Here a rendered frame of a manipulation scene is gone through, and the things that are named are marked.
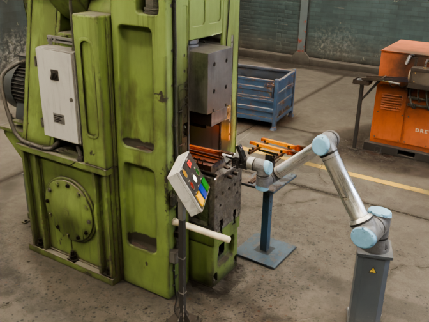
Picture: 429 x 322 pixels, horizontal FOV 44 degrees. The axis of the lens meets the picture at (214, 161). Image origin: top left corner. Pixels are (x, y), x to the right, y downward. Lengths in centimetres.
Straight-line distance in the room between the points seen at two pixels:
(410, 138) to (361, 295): 345
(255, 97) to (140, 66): 407
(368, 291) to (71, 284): 216
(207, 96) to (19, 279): 206
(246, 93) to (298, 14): 433
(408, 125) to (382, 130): 32
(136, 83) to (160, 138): 40
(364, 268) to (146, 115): 172
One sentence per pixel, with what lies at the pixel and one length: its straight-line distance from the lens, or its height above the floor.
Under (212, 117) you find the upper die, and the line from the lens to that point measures 356.
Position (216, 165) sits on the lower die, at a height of 96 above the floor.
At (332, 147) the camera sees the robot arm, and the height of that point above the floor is 128.
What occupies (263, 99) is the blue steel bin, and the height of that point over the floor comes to 41.
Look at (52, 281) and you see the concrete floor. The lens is 434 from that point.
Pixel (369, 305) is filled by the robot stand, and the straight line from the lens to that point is 378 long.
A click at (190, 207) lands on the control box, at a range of 312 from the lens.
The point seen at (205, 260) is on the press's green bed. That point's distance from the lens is 401.
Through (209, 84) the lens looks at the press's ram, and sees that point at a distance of 345.
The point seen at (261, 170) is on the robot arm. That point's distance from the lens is 356.
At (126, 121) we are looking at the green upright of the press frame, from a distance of 365.
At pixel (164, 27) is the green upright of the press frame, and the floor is 194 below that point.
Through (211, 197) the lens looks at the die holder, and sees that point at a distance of 372.
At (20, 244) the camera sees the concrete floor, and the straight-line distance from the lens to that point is 488.
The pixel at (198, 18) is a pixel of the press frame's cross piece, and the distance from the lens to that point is 353.
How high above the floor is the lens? 243
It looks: 23 degrees down
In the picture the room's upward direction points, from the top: 1 degrees clockwise
